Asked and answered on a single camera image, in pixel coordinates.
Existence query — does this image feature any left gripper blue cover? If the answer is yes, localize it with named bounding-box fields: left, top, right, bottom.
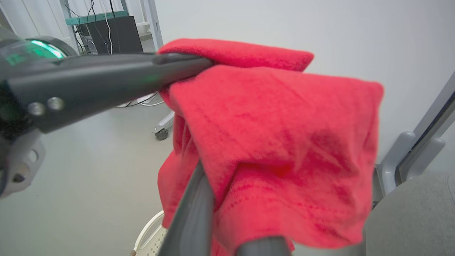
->
left=0, top=35, right=214, bottom=198

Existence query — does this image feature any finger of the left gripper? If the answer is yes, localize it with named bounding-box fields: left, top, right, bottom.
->
left=60, top=53, right=211, bottom=67

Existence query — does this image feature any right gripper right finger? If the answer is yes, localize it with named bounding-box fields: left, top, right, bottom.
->
left=235, top=236, right=293, bottom=256

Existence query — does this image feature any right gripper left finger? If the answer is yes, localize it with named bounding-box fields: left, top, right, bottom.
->
left=158, top=161, right=215, bottom=256

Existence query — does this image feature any red garment with white stripe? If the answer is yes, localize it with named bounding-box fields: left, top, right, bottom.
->
left=156, top=38, right=385, bottom=256

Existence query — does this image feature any grey fabric sofa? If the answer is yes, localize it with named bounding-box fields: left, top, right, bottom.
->
left=365, top=171, right=455, bottom=256

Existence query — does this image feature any white plastic laundry basket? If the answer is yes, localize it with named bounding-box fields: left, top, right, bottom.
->
left=131, top=210, right=168, bottom=256

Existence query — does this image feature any black computer box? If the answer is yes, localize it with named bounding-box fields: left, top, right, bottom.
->
left=86, top=16, right=144, bottom=55

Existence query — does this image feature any grey partition leg with caster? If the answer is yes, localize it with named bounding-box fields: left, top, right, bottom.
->
left=154, top=111, right=175, bottom=133

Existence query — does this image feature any white floor cable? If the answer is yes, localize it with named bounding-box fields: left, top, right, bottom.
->
left=117, top=92, right=166, bottom=108

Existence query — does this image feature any white hanging cable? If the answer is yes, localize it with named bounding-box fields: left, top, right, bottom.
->
left=102, top=0, right=113, bottom=54

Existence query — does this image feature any black hanging cable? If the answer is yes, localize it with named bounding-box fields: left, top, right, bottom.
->
left=64, top=0, right=102, bottom=54

